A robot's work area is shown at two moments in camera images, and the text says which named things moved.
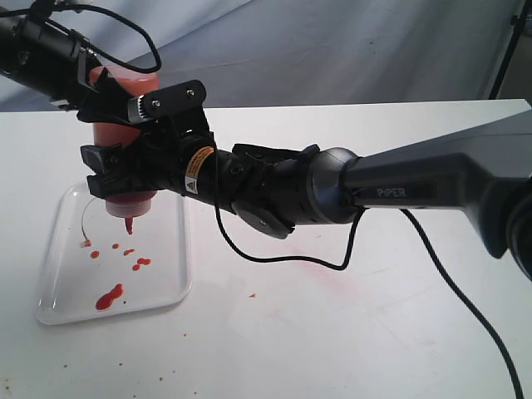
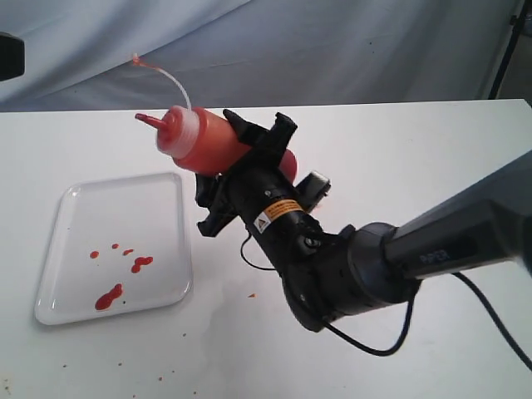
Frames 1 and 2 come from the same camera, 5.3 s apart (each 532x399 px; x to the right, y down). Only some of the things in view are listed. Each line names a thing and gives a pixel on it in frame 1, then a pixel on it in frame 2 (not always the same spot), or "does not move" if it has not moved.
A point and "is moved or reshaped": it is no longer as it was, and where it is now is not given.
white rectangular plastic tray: (96, 269) does not move
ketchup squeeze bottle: (136, 81) is moved or reshaped
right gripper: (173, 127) -> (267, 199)
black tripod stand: (517, 21) does not move
